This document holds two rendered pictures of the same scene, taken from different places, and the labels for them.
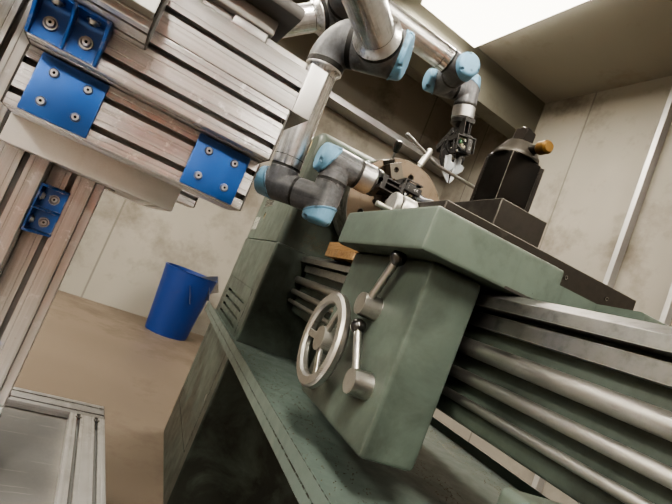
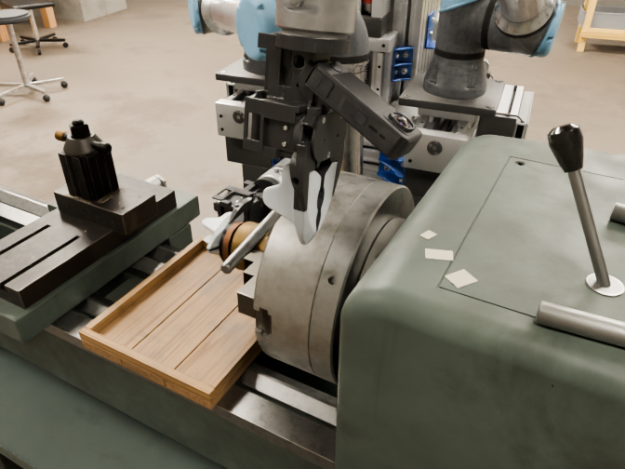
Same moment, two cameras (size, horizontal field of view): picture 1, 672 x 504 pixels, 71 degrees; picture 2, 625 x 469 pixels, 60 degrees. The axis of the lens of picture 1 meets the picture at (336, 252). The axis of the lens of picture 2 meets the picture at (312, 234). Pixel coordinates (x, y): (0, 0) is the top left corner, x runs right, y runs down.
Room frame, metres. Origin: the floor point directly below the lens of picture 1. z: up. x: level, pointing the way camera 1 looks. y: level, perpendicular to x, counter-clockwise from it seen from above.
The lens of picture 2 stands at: (1.93, -0.58, 1.61)
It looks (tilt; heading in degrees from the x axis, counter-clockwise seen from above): 34 degrees down; 138
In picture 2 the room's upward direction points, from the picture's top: straight up
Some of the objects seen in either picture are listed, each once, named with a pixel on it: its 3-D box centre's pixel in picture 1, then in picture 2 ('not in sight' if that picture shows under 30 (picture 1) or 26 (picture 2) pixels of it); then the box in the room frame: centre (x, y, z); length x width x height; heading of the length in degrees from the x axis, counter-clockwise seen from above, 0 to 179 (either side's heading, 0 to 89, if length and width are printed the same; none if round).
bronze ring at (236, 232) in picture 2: not in sight; (254, 247); (1.30, -0.15, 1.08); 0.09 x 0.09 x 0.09; 22
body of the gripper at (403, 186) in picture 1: (393, 191); (249, 206); (1.19, -0.08, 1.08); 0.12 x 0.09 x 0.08; 109
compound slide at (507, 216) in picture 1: (481, 224); (106, 202); (0.85, -0.23, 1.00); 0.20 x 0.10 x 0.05; 19
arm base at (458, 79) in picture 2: not in sight; (457, 68); (1.19, 0.55, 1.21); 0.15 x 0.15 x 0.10
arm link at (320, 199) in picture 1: (317, 199); not in sight; (1.15, 0.09, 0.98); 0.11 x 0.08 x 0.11; 74
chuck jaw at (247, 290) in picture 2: not in sight; (262, 288); (1.40, -0.21, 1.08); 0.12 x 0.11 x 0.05; 109
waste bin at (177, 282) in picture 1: (183, 300); not in sight; (3.89, 1.00, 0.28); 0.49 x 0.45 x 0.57; 119
